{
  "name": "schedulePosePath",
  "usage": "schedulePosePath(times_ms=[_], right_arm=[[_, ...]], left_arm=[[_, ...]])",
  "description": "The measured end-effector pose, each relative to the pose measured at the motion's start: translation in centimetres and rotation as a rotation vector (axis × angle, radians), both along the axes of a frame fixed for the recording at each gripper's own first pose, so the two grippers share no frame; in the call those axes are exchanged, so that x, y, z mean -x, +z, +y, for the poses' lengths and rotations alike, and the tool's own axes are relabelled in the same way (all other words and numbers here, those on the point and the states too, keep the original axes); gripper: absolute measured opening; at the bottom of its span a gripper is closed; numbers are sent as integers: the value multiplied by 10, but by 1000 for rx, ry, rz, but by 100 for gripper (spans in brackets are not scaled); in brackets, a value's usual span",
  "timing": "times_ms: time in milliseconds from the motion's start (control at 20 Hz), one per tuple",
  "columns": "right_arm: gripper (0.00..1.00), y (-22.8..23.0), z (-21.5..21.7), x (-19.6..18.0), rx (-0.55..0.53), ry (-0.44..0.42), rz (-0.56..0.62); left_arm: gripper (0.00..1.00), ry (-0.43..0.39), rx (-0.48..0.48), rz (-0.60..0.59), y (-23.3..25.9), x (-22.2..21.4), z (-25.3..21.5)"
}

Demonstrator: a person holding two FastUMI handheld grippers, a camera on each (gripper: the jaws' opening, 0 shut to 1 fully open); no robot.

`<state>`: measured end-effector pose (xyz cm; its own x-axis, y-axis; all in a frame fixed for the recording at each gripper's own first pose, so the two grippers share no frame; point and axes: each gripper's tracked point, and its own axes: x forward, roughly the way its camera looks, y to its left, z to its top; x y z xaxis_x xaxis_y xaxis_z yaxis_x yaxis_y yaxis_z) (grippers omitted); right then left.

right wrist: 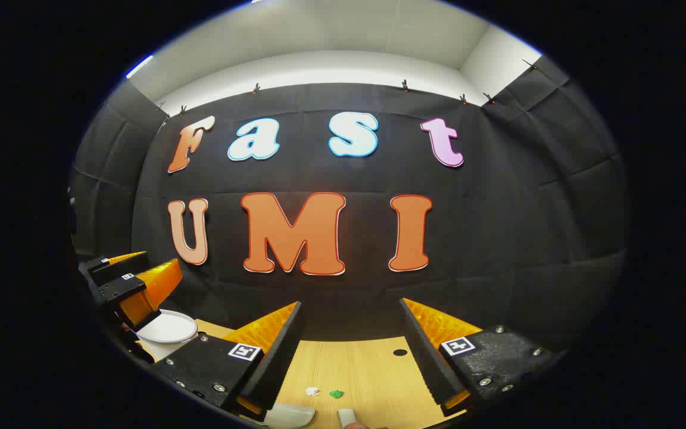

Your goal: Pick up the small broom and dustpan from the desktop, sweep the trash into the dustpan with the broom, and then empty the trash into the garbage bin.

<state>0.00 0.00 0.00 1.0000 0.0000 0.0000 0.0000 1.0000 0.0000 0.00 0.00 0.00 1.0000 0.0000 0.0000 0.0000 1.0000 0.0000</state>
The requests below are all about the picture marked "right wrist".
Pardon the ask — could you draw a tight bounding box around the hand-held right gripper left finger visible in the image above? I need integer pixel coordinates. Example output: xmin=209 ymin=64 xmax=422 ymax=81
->
xmin=151 ymin=301 xmax=306 ymax=424

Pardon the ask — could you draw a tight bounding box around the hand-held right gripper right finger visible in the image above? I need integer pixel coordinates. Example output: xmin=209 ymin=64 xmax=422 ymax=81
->
xmin=399 ymin=297 xmax=561 ymax=418

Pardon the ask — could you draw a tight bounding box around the white ribbed garbage bin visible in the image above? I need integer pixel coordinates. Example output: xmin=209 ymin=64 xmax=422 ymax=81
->
xmin=135 ymin=309 xmax=198 ymax=344

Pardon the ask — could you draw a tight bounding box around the grey plastic dustpan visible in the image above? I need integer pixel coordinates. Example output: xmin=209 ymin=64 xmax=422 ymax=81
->
xmin=263 ymin=402 xmax=317 ymax=429

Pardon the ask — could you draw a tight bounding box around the wooden desktop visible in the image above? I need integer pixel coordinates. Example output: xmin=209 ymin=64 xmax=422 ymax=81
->
xmin=141 ymin=319 xmax=487 ymax=429

